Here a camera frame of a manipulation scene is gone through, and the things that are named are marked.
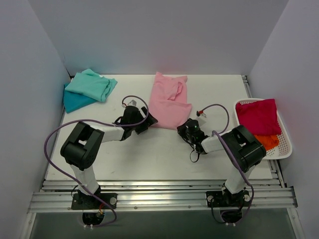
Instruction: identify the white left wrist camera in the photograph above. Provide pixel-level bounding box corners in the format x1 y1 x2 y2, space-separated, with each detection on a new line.
122 100 137 108

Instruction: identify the mint green folded t-shirt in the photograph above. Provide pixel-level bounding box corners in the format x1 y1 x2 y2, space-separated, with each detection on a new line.
65 69 117 103

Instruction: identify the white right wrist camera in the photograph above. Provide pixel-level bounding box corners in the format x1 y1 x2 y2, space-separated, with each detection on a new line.
196 111 207 126

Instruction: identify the magenta t-shirt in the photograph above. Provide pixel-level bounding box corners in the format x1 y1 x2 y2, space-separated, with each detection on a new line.
235 99 281 135

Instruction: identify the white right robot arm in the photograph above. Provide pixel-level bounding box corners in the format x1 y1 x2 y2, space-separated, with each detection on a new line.
177 119 266 206

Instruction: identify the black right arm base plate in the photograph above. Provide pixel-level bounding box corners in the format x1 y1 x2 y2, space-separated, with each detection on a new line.
205 190 251 208

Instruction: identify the teal blue folded t-shirt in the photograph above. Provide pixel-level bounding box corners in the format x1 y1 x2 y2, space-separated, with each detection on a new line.
63 90 97 114

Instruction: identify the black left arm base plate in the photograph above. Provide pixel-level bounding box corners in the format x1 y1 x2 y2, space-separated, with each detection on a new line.
71 192 118 210

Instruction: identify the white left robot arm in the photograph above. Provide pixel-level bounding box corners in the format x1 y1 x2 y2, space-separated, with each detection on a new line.
60 106 158 209

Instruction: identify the white plastic basket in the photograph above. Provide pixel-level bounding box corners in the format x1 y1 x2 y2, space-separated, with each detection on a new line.
234 98 293 160

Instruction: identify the pink t-shirt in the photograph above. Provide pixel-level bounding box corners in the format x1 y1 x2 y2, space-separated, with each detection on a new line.
149 72 192 130

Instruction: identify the orange t-shirt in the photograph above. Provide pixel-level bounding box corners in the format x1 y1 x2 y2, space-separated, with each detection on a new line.
254 135 280 151

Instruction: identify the aluminium rail frame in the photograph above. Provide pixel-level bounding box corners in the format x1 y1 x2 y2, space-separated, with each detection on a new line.
19 74 305 239

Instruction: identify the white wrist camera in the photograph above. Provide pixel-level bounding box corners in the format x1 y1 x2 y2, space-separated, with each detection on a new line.
196 111 207 126
122 100 137 108

